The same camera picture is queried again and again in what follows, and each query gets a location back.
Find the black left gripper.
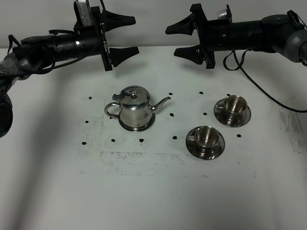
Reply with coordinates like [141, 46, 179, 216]
[74, 6, 139, 71]

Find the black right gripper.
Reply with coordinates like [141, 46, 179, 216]
[165, 3, 232, 69]

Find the stainless steel teapot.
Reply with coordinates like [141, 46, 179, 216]
[104, 85, 171, 132]

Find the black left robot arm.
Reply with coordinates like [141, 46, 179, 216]
[0, 0, 139, 137]

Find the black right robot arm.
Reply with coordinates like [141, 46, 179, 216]
[165, 4, 307, 69]

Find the far stainless steel saucer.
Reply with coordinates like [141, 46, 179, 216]
[214, 98, 251, 127]

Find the stainless steel saucer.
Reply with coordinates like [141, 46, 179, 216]
[186, 127, 225, 160]
[214, 98, 251, 127]

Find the far stainless steel teacup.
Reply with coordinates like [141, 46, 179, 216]
[217, 95, 248, 120]

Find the stainless steel teacup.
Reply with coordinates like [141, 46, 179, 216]
[217, 95, 248, 120]
[187, 126, 219, 153]

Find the steel teapot tray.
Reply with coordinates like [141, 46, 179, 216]
[119, 117, 154, 132]

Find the near stainless steel teacup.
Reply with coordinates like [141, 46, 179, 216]
[187, 126, 219, 153]

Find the near stainless steel saucer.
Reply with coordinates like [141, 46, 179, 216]
[186, 127, 225, 160]

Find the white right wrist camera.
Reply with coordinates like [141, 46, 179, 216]
[216, 9, 232, 20]

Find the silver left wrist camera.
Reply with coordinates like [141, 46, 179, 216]
[74, 0, 93, 27]

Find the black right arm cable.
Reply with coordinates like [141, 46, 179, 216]
[224, 9, 307, 112]

